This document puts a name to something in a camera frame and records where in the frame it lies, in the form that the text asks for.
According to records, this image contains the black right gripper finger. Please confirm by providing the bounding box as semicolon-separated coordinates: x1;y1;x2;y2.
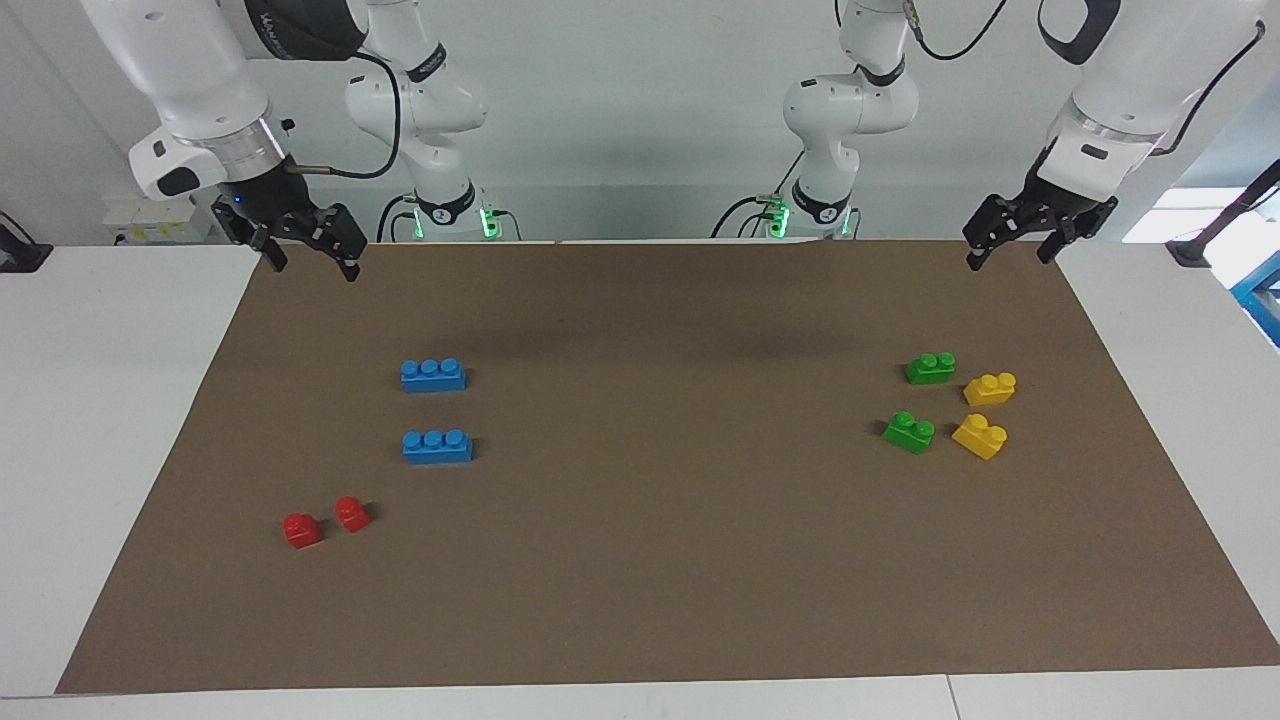
299;202;367;284
211;204;290;274

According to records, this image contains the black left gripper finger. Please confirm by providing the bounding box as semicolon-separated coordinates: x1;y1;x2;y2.
1036;197;1120;267
962;194;1042;274

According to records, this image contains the green two-stud block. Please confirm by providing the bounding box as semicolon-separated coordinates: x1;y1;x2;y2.
903;351;958;387
882;410;937;456

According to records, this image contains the blue three-stud block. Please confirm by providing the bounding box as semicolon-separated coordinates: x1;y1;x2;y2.
400;357;469;394
402;429;475;466

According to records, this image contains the yellow two-stud block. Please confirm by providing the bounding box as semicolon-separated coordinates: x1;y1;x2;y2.
962;372;1018;408
950;412;1009;462

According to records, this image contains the white box with yellow label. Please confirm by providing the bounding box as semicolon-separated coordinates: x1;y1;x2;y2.
103;194;213;247

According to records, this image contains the brown paper mat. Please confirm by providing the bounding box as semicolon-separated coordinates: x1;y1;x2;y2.
55;239;1280;695

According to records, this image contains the black base cable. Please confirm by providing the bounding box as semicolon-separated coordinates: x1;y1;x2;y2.
376;193;417;244
710;150;807;242

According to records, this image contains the black camera stand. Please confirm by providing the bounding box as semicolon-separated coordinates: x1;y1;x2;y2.
1167;158;1280;270
0;211;54;274

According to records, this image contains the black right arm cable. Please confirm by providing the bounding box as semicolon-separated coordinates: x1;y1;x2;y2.
284;50;403;182

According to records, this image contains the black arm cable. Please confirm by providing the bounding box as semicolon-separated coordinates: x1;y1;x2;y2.
284;50;403;182
903;0;1269;158

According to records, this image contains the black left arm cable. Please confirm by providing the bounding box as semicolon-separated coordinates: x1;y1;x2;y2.
903;0;1269;158

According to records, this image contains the blue frame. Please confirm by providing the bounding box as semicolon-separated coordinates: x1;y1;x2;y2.
1229;250;1280;351

